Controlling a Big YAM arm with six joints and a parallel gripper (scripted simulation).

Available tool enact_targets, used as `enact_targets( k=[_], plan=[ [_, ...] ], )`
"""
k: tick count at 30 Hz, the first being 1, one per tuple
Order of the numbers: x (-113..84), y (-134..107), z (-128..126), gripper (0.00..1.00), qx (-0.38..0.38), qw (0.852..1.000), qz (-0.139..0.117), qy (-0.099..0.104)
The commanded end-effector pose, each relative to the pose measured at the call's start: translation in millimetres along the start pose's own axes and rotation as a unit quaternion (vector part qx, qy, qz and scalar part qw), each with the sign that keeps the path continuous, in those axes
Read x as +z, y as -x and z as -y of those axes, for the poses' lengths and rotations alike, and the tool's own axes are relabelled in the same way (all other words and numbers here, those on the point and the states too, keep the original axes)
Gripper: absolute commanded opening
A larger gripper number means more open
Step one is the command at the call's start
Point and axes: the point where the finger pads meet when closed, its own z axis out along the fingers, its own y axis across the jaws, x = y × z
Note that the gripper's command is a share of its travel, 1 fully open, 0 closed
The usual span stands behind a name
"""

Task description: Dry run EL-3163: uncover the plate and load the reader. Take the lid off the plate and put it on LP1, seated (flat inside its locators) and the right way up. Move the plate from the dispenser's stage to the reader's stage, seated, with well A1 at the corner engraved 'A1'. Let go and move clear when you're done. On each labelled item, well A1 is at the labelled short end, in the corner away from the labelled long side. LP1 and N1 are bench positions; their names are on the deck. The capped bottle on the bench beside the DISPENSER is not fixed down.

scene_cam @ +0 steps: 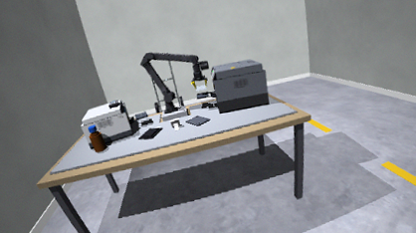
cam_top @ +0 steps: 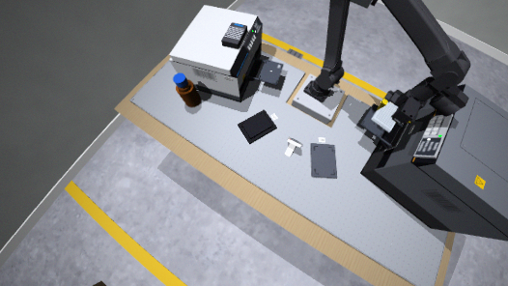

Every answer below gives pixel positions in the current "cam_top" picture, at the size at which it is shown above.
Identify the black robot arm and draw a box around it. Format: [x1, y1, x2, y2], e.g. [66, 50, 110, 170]
[303, 0, 470, 124]

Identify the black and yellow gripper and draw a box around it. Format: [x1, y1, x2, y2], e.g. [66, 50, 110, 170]
[377, 89, 424, 124]

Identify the brown bottle with blue cap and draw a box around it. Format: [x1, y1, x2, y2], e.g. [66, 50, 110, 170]
[173, 73, 201, 107]

